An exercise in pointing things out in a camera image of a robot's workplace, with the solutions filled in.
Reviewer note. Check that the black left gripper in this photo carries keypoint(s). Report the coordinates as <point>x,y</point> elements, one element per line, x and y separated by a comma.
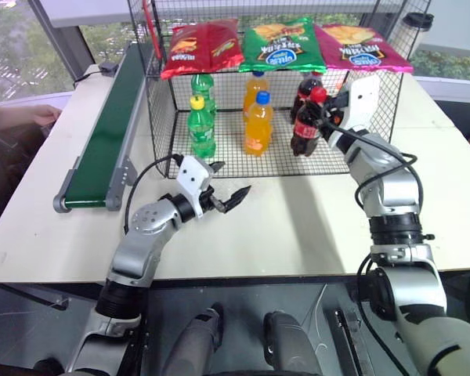
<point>213,201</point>

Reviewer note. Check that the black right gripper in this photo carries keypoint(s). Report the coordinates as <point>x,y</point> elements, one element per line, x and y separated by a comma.
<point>338,111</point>

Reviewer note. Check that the cola bottle red cap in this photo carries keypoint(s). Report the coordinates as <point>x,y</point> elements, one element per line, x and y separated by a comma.
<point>305,129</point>
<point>307,88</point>

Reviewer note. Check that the person's forearm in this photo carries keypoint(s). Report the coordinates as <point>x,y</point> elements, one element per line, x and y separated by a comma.
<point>8,116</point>

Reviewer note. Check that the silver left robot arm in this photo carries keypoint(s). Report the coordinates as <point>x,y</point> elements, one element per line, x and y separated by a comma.
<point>141,250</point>

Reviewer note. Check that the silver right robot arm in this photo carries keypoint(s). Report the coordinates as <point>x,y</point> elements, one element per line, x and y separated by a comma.
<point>399,188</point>

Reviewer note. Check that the green conveyor belt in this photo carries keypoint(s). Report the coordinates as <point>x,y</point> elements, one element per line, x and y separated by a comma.
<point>102,129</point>

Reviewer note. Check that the person's bare hand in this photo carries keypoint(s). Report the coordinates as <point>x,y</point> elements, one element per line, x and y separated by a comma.
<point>43,114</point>

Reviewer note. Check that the green soda bottle yellow cap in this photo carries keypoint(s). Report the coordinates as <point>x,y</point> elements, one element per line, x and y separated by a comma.
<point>201,131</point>

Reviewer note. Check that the orange soda bottle blue cap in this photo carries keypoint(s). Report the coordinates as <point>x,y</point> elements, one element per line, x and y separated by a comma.
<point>254,88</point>
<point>258,129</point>

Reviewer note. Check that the magenta chip bag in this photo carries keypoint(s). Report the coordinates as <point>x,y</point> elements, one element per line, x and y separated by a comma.
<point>360,47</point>

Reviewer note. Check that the green chip bag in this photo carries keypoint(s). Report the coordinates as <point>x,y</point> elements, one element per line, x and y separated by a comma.
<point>282,45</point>

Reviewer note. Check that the white tumbler black lid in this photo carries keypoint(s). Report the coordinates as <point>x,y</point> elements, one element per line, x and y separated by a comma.
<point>415,23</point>

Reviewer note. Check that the red chip bag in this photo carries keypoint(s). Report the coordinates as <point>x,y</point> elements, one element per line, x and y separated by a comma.
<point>203,47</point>

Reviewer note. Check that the dark rounded robot leg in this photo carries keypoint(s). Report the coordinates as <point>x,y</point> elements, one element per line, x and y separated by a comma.
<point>196,340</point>
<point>290,344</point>

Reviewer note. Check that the red plastic strip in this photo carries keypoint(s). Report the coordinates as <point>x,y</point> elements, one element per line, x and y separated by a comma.
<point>153,35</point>

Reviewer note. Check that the black power adapter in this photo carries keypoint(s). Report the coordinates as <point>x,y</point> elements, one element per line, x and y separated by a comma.
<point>109,67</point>

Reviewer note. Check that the person's dark clothed body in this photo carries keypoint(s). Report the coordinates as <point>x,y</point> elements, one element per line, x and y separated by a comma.
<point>0,168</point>

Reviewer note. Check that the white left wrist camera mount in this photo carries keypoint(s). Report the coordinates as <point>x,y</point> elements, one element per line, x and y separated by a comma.
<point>192,174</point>

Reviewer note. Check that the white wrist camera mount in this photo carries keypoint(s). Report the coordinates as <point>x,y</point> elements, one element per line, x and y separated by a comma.
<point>362,102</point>
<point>192,174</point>

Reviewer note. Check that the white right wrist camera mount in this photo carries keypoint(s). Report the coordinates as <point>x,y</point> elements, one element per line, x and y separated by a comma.
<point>362,102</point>

